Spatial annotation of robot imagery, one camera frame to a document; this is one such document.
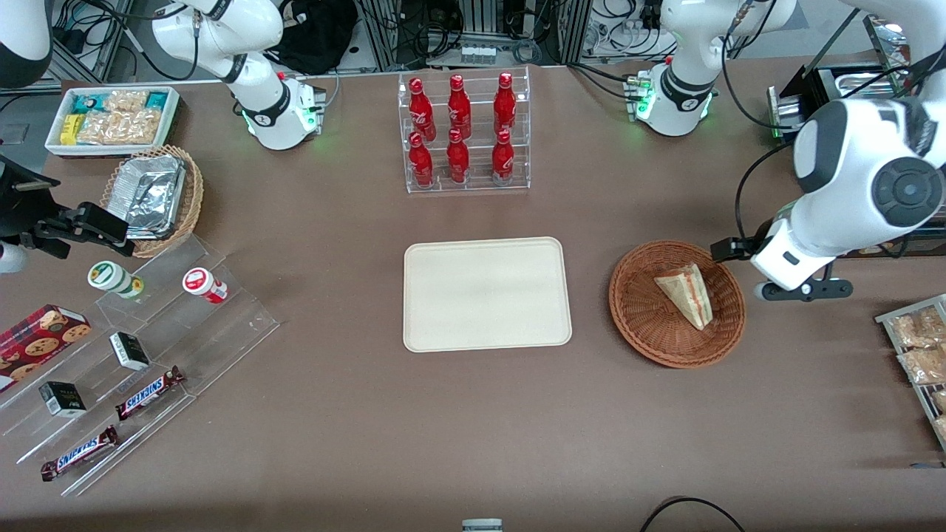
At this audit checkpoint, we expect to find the white snack bin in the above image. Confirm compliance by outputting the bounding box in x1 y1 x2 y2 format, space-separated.
45 86 181 158

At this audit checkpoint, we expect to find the black bag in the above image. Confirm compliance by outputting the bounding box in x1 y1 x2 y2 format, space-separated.
276 0 361 75

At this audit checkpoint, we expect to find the round brown wicker basket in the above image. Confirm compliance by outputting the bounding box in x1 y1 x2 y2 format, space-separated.
608 240 746 369

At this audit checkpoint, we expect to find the white power strip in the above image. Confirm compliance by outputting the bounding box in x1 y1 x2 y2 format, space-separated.
586 18 664 57

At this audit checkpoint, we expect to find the clear bag of crackers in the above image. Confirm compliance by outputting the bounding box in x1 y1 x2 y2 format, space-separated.
77 109 163 146
104 89 149 114

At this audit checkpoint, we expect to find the aluminium foil tray stack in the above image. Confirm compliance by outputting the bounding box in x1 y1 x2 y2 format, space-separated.
123 153 187 240

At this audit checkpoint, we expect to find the red lid cup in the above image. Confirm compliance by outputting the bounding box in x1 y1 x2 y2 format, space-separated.
182 267 229 305

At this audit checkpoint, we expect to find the green lid cup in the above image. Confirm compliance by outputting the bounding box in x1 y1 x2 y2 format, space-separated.
86 260 146 300

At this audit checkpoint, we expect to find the aluminium frame rack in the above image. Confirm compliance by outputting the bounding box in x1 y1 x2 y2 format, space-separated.
355 0 593 69

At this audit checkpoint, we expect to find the clear acrylic stepped display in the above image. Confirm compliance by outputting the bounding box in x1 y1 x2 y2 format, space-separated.
0 235 281 498

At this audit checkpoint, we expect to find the oval tan wicker basket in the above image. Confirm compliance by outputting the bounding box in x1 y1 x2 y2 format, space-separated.
99 144 205 259

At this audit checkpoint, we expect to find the clear acrylic bottle rack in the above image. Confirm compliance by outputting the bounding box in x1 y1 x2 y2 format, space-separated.
397 66 532 195

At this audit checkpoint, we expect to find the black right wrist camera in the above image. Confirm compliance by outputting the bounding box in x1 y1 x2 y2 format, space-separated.
33 202 138 258

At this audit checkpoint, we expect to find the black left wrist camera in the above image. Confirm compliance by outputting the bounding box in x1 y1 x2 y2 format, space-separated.
711 236 772 265

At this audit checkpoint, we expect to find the triangle sandwich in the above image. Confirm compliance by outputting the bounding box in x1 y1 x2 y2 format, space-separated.
654 263 715 331

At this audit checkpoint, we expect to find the red cookie box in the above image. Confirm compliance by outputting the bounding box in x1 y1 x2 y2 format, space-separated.
0 304 92 393

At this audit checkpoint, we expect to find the black floor cable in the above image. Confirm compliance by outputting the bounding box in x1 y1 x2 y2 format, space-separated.
639 496 748 532

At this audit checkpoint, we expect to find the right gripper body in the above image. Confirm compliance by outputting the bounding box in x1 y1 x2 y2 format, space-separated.
0 194 45 276

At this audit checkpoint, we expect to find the red cola bottle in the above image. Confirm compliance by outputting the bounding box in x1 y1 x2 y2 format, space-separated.
446 129 471 185
446 74 472 140
491 129 516 183
407 132 435 188
408 76 438 143
493 72 517 135

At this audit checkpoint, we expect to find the small black box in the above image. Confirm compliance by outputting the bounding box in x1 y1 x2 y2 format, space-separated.
38 381 88 418
109 331 151 372

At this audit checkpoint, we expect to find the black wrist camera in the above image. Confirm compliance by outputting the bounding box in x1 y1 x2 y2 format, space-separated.
711 236 772 265
33 202 138 258

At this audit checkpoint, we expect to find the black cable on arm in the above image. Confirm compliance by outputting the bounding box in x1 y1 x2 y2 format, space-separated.
734 143 796 243

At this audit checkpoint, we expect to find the dark snack box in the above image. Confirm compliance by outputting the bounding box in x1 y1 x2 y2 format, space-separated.
841 220 946 259

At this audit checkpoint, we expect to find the cream rectangular tray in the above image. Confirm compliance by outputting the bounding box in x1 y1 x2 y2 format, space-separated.
404 236 574 354

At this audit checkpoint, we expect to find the snickers chocolate bar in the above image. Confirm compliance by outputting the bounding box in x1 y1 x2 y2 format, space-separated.
115 365 186 422
40 425 120 482

